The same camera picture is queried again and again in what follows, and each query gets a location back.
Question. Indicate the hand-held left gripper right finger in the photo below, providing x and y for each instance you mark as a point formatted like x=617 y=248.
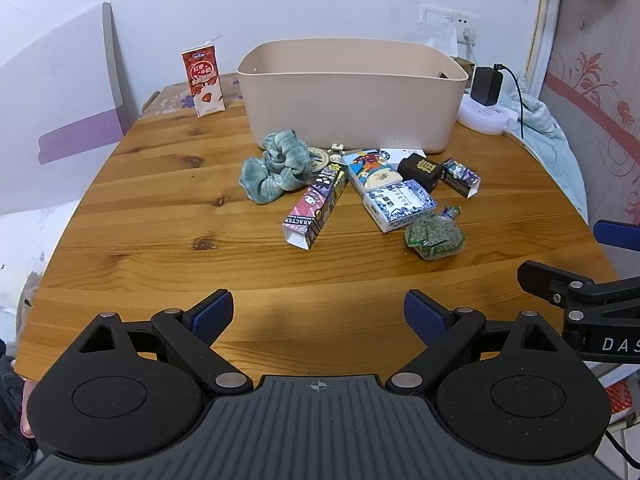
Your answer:
x=424 y=316

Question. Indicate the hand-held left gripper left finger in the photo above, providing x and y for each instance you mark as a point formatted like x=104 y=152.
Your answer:
x=214 y=316

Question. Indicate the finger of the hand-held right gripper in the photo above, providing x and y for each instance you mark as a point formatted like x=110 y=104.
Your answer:
x=617 y=235
x=542 y=276

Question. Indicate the blue and white patterned box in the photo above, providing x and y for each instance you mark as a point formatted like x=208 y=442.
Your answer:
x=397 y=202

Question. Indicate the small purple box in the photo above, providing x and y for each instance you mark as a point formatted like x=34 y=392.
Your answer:
x=460 y=175

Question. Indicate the small beige toy figure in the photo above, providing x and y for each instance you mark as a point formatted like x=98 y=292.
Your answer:
x=335 y=153

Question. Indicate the beige plastic storage bin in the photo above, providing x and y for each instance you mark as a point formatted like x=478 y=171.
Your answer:
x=350 y=110

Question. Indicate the green candy bag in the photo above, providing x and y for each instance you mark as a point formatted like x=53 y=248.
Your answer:
x=432 y=237

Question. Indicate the light blue blanket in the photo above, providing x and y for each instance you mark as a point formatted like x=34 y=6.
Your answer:
x=545 y=130

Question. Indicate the small black box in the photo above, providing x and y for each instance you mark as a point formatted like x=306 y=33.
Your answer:
x=420 y=170

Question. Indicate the long purple cartoon box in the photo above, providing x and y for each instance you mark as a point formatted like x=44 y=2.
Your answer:
x=315 y=205

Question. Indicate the colourful blue orange box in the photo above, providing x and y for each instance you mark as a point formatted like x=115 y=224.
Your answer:
x=367 y=167

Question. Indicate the green plaid scrunchie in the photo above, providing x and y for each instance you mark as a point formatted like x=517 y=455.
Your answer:
x=280 y=170

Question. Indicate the flat white card box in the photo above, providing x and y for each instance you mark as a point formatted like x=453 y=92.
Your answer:
x=400 y=152

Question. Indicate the white power strip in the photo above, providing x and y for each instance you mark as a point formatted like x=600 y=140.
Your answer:
x=480 y=119

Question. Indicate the beige tape roll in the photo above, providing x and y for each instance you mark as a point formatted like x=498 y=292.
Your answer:
x=319 y=158

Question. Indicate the white patterned cloth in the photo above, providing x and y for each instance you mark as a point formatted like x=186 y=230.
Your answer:
x=30 y=245

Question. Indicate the black charger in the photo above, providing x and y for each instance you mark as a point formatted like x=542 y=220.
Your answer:
x=486 y=85

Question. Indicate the person's dark fleece clothing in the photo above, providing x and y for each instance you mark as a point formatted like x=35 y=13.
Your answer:
x=10 y=410

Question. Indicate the olive cardboard box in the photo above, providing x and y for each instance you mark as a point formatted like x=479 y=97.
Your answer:
x=465 y=65

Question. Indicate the red milk carton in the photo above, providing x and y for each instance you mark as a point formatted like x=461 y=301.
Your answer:
x=202 y=80

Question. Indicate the white plug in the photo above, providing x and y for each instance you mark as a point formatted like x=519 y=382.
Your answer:
x=469 y=35

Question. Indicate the white and purple board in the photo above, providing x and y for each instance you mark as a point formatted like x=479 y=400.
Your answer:
x=50 y=85

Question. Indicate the floral panel with white frame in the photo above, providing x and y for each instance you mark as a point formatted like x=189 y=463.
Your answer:
x=590 y=110

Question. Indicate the white wall socket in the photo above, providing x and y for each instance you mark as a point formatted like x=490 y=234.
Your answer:
x=467 y=20

